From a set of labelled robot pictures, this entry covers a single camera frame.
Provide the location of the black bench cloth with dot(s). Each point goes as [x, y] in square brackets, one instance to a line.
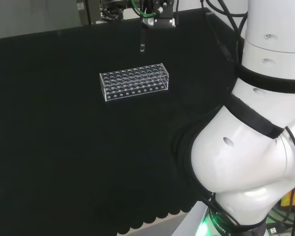
[64, 135]

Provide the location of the clear cloth clip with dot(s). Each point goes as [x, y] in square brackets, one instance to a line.
[209, 13]

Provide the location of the grey metal panel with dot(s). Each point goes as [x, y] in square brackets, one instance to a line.
[87, 12]

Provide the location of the clear plastic test tube rack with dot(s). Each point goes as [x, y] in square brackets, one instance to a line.
[134, 82]

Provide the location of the clear glass test tube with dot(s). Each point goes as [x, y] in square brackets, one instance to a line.
[142, 41]

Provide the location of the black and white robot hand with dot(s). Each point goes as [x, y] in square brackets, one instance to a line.
[162, 21]

